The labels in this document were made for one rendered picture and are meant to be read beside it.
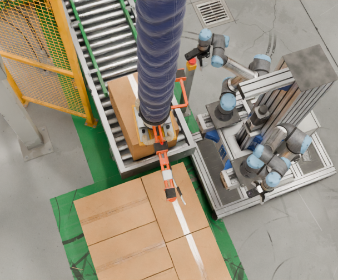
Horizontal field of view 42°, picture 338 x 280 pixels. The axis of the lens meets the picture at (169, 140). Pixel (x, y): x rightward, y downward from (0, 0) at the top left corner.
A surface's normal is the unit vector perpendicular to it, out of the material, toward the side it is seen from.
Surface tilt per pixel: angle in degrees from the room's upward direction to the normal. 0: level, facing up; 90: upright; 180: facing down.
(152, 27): 73
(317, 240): 0
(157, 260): 0
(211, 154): 0
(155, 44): 81
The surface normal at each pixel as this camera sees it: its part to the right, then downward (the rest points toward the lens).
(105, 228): 0.05, -0.34
